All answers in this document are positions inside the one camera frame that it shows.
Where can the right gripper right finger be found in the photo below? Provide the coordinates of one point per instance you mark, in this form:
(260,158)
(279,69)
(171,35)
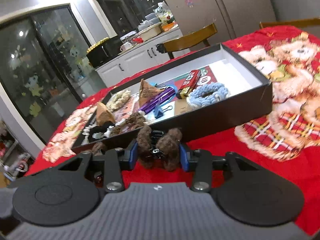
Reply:
(242,189)

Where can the silver double door refrigerator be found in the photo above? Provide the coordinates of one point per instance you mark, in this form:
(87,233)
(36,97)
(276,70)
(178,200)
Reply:
(232,18)

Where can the wooden chair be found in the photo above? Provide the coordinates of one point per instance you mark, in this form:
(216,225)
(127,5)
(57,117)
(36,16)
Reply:
(302,23)
(187,41)

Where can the colourful book in box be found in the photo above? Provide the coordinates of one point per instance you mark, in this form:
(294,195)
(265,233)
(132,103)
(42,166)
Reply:
(180,106)

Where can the cream crochet scrunchie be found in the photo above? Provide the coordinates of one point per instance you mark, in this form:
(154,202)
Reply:
(118,100)

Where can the white kitchen cabinet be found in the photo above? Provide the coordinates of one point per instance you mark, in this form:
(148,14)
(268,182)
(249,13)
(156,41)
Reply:
(137,59)

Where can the black microwave oven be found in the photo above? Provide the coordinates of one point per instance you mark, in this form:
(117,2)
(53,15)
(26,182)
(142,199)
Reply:
(103,51)

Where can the glass sliding door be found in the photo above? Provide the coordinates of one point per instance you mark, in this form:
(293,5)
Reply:
(41,66)

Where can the brown white crochet scrunchie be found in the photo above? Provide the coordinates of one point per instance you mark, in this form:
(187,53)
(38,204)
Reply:
(134,121)

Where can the red teddy bear blanket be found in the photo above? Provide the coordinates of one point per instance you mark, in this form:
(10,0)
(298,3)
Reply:
(285,142)

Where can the purple tube packet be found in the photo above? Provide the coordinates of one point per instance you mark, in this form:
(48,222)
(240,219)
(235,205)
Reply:
(161,98)

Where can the brown triangular snack packet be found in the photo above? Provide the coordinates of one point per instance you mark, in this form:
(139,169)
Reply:
(147,92)

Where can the black shallow cardboard box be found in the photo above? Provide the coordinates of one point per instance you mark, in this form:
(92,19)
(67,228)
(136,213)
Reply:
(236,94)

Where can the red snack bar packet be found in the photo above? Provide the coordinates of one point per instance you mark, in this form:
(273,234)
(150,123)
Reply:
(188,84)

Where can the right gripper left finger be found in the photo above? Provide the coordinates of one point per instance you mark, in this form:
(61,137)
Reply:
(72,190)

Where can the blue binder clip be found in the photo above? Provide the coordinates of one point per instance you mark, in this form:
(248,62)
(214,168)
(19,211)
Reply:
(159,111)

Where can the white mug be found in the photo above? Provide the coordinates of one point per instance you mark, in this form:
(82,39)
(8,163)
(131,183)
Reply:
(126,46)

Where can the beige plastic basin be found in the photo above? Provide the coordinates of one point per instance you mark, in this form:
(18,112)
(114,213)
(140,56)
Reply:
(150,32)

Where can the blue white crochet scrunchie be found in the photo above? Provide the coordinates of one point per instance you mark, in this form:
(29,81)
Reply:
(207,94)

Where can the black white scrunchie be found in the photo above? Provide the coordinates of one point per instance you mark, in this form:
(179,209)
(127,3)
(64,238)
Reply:
(94,133)

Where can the brown fuzzy hair claw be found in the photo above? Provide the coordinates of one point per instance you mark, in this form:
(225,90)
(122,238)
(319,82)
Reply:
(157,147)

